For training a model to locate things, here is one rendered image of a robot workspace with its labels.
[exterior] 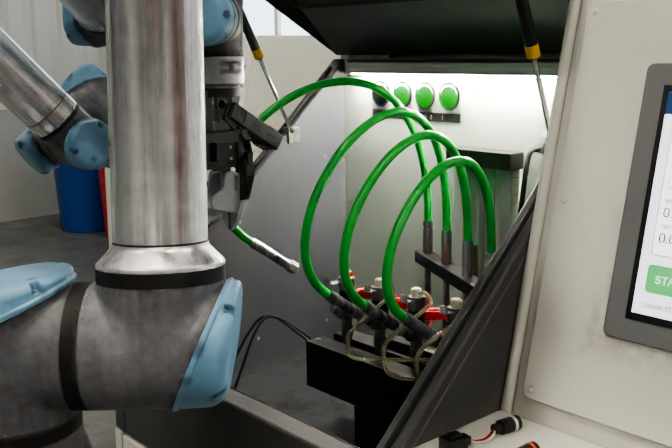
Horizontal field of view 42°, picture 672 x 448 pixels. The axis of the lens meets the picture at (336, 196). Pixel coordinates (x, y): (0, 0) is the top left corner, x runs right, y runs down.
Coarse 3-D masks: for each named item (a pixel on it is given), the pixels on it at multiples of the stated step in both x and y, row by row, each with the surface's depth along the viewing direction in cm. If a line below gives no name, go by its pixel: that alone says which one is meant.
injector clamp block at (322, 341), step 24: (336, 336) 153; (360, 336) 151; (312, 360) 148; (336, 360) 144; (312, 384) 149; (336, 384) 144; (360, 384) 140; (384, 384) 136; (408, 384) 131; (360, 408) 140; (384, 408) 136; (360, 432) 141; (384, 432) 137
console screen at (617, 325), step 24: (648, 72) 110; (648, 96) 109; (648, 120) 109; (648, 144) 108; (648, 168) 108; (648, 192) 108; (624, 216) 110; (648, 216) 107; (624, 240) 109; (648, 240) 107; (624, 264) 109; (648, 264) 106; (624, 288) 108; (648, 288) 106; (624, 312) 108; (648, 312) 106; (624, 336) 108; (648, 336) 105
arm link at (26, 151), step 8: (24, 136) 138; (32, 136) 138; (16, 144) 138; (24, 144) 137; (32, 144) 137; (40, 144) 136; (24, 152) 137; (32, 152) 137; (40, 152) 137; (48, 152) 135; (32, 160) 137; (40, 160) 138; (48, 160) 138; (40, 168) 138; (48, 168) 139
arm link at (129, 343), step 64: (128, 0) 74; (192, 0) 76; (128, 64) 75; (192, 64) 76; (128, 128) 75; (192, 128) 77; (128, 192) 76; (192, 192) 77; (128, 256) 75; (192, 256) 76; (128, 320) 75; (192, 320) 75; (128, 384) 75; (192, 384) 75
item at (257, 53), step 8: (248, 24) 166; (248, 32) 166; (248, 40) 167; (256, 40) 167; (256, 48) 167; (256, 56) 168; (264, 64) 170; (264, 72) 170; (272, 88) 171; (288, 120) 174; (288, 128) 174; (296, 128) 176; (288, 136) 175; (296, 136) 176
